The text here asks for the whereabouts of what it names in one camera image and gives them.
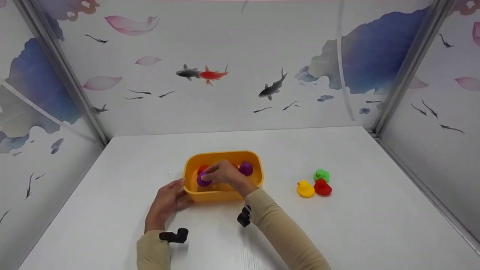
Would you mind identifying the yellow rubber duck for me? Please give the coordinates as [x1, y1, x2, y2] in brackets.
[296, 180, 315, 198]

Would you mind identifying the person's right hand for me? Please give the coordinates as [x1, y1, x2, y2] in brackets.
[201, 160, 259, 198]

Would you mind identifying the yellow plastic tub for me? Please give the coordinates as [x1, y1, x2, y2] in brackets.
[183, 150, 264, 203]

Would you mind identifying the person's right forearm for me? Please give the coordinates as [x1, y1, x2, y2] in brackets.
[244, 188, 332, 270]

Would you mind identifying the person's left hand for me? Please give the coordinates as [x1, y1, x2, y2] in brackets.
[144, 178, 194, 234]

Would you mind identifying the person's left forearm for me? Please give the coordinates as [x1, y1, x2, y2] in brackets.
[136, 229, 172, 270]

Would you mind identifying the black wrist band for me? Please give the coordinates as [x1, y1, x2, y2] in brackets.
[159, 228, 189, 244]
[237, 205, 252, 228]

